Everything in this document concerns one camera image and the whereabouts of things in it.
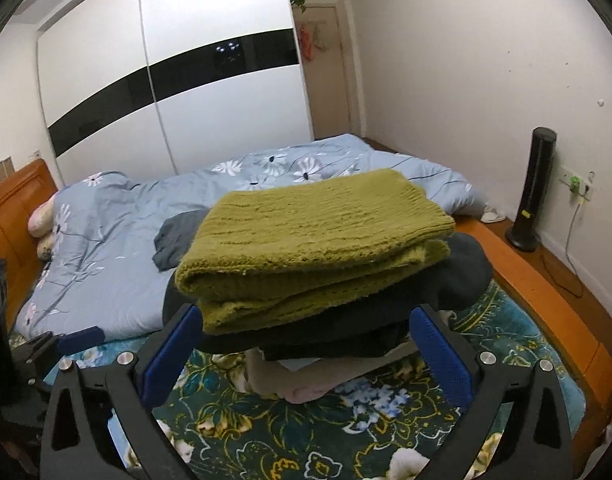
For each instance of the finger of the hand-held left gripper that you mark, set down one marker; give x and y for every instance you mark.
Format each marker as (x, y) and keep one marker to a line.
(81, 340)

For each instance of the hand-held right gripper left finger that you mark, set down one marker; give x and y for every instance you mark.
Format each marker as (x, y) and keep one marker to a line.
(171, 355)

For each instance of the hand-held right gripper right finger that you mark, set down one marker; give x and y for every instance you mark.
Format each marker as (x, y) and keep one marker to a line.
(446, 360)

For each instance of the olive green knit sweater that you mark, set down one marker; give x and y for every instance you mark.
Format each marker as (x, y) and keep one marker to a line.
(311, 230)

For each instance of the black folded garment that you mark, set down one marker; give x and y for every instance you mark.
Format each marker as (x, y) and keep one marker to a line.
(466, 270)

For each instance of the patterned pillow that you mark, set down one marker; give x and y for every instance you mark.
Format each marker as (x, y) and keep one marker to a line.
(46, 247)

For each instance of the blue floral duvet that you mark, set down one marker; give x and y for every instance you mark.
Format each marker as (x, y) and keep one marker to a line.
(111, 240)

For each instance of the dark grey garment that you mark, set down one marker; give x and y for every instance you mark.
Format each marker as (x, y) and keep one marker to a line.
(176, 240)

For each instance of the pink white pillow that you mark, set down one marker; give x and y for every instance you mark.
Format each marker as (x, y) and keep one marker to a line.
(40, 219)

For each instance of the wooden headboard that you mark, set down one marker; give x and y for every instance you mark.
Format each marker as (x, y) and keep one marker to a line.
(16, 200)

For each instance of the green floral bed sheet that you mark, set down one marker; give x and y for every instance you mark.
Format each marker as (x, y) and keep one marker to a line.
(286, 435)

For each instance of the white slipper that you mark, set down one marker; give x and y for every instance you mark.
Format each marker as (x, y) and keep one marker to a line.
(493, 215)

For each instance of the black tower heater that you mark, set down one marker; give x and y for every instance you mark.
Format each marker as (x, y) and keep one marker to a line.
(533, 185)

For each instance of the beige door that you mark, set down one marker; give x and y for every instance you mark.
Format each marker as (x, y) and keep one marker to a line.
(331, 90)

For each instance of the white wardrobe with black stripe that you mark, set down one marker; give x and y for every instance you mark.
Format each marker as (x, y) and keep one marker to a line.
(111, 35)

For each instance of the red hanging ornament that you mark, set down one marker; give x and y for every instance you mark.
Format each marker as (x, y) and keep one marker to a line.
(307, 42)

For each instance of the wall power socket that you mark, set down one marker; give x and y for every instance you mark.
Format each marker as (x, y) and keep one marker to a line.
(576, 182)

